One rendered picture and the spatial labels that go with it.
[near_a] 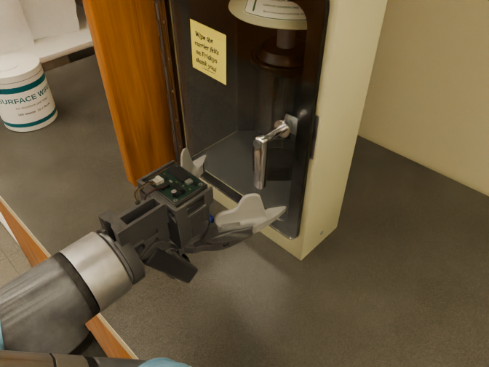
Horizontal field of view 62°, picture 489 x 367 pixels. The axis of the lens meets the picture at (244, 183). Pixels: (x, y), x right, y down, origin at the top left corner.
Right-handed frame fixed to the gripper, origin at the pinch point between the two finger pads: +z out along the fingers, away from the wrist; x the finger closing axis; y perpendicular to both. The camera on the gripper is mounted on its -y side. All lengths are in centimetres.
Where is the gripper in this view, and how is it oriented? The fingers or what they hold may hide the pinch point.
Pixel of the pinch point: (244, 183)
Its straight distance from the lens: 56.1
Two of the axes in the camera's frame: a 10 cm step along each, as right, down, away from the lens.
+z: 7.0, -4.8, 5.3
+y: 0.0, -7.4, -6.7
